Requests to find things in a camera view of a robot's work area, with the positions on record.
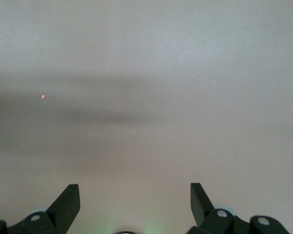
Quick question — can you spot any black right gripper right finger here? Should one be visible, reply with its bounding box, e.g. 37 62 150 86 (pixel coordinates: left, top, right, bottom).
187 182 250 234

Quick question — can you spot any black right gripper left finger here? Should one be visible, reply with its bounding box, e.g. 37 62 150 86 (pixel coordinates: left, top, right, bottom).
7 184 81 234

